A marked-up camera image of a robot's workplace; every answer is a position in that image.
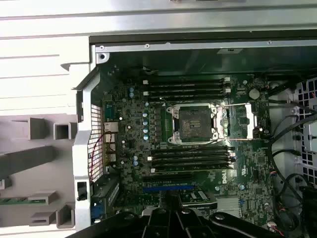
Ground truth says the CPU socket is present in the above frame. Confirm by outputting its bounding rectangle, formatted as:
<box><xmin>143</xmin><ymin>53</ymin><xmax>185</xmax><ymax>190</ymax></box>
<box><xmin>166</xmin><ymin>103</ymin><xmax>220</xmax><ymax>146</ymax></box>

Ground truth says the metal disk bay cage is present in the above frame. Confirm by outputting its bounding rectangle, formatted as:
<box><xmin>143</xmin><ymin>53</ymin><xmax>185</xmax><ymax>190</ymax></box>
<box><xmin>292</xmin><ymin>76</ymin><xmax>317</xmax><ymax>186</ymax></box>

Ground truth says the metal socket cover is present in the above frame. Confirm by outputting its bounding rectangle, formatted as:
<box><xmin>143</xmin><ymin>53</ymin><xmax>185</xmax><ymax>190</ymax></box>
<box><xmin>212</xmin><ymin>102</ymin><xmax>264</xmax><ymax>141</ymax></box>

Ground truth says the green motherboard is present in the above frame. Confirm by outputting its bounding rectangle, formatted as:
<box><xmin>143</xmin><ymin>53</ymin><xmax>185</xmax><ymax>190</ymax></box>
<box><xmin>100</xmin><ymin>63</ymin><xmax>279</xmax><ymax>225</ymax></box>

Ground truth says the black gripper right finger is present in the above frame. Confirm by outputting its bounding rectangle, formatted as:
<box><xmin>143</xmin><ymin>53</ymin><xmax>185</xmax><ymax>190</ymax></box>
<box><xmin>176</xmin><ymin>194</ymin><xmax>285</xmax><ymax>238</ymax></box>

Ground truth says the blue expansion slot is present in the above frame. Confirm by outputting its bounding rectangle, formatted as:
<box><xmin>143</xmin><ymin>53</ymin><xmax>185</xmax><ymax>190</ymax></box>
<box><xmin>142</xmin><ymin>184</ymin><xmax>194</xmax><ymax>191</ymax></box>

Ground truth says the black RAM slot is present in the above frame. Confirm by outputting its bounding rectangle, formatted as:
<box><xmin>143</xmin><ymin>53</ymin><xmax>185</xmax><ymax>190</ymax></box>
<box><xmin>143</xmin><ymin>78</ymin><xmax>231</xmax><ymax>84</ymax></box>
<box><xmin>143</xmin><ymin>84</ymin><xmax>231</xmax><ymax>90</ymax></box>
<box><xmin>147</xmin><ymin>153</ymin><xmax>236</xmax><ymax>160</ymax></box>
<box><xmin>150</xmin><ymin>160</ymin><xmax>235</xmax><ymax>167</ymax></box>
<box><xmin>143</xmin><ymin>90</ymin><xmax>231</xmax><ymax>96</ymax></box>
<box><xmin>146</xmin><ymin>95</ymin><xmax>231</xmax><ymax>102</ymax></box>
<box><xmin>150</xmin><ymin>146</ymin><xmax>236</xmax><ymax>153</ymax></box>

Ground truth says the silver chipset heatsink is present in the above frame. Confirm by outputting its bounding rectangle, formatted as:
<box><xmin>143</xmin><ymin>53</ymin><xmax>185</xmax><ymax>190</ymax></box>
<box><xmin>214</xmin><ymin>197</ymin><xmax>243</xmax><ymax>213</ymax></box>

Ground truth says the grey parts rack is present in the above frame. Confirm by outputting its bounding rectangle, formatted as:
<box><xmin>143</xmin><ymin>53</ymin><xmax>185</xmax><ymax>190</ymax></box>
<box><xmin>0</xmin><ymin>115</ymin><xmax>79</xmax><ymax>230</ymax></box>

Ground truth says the black PC case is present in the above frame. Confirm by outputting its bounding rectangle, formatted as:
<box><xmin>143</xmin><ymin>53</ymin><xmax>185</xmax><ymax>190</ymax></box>
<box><xmin>71</xmin><ymin>31</ymin><xmax>317</xmax><ymax>238</ymax></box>

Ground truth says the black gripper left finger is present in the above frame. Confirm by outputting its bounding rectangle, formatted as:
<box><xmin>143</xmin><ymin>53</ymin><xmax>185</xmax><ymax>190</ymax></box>
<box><xmin>71</xmin><ymin>194</ymin><xmax>177</xmax><ymax>238</ymax></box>

